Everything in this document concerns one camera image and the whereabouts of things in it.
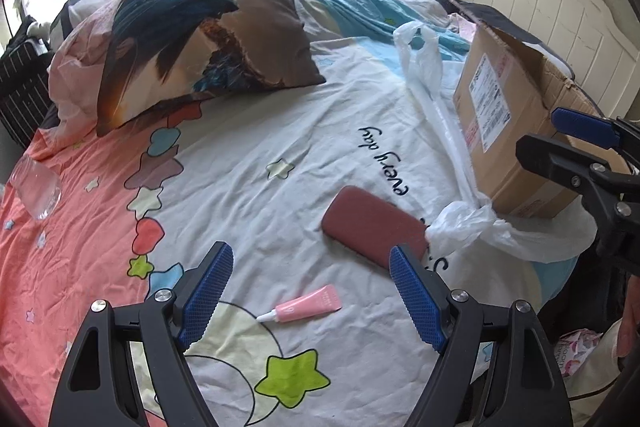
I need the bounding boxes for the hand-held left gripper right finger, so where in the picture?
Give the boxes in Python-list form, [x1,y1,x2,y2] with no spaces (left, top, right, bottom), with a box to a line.
[388,245,574,427]

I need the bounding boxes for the pink tube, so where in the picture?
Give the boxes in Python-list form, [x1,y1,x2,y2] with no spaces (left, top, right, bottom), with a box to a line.
[256,285,344,325]

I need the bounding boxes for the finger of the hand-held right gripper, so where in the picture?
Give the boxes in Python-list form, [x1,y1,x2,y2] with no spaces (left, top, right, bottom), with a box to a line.
[552,106,640,153]
[515,134,640,269]

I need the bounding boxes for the pink floral packet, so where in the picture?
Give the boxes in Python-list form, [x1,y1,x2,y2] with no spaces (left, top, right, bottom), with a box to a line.
[554,329,607,379]

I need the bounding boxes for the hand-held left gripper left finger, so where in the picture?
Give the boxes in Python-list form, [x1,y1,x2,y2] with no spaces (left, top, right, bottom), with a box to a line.
[47,240,235,427]

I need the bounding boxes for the clear plastic cup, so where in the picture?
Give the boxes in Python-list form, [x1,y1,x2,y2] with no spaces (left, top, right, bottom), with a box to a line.
[10,157,62,222]

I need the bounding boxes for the white bed headboard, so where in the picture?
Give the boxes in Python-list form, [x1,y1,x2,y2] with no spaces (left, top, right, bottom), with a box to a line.
[430,0,640,118]

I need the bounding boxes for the black striped basket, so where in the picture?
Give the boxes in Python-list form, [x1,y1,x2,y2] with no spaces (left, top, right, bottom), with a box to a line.
[0,24,56,154]

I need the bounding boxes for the brown printed pillow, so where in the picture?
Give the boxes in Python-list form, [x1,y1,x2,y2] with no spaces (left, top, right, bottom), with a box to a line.
[96,0,326,138]

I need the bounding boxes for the white plastic bag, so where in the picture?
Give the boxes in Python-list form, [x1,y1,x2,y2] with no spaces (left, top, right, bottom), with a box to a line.
[392,21,597,264]

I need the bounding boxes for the brown cardboard box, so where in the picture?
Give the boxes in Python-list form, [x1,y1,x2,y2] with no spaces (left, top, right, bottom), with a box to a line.
[444,1,633,221]

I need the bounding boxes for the dark red case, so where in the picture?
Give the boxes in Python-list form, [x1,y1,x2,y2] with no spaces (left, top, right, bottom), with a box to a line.
[320,186,432,276]

